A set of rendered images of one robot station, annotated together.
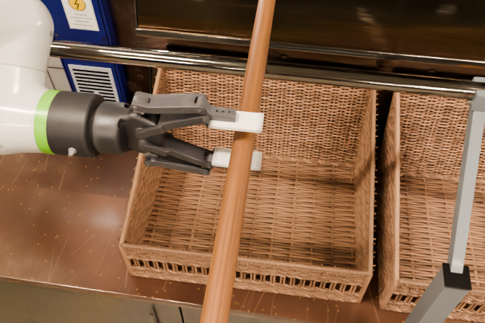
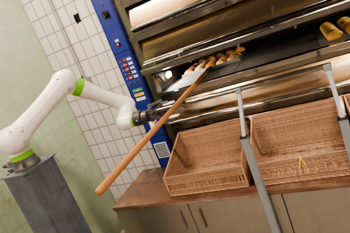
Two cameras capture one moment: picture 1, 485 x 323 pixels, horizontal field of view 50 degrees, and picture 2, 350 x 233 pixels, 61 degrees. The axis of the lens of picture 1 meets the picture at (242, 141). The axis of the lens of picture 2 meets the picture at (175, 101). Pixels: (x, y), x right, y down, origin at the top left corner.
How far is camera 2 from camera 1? 128 cm
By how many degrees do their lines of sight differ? 41
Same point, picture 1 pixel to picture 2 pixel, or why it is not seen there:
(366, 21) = (231, 99)
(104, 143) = (142, 117)
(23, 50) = (127, 105)
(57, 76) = (151, 152)
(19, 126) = (126, 118)
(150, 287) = (176, 198)
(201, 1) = (184, 109)
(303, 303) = (228, 191)
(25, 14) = (128, 99)
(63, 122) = (134, 114)
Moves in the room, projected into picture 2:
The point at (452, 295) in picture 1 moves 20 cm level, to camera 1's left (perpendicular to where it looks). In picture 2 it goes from (245, 143) to (209, 152)
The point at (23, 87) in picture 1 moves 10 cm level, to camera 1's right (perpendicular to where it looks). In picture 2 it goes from (127, 112) to (141, 107)
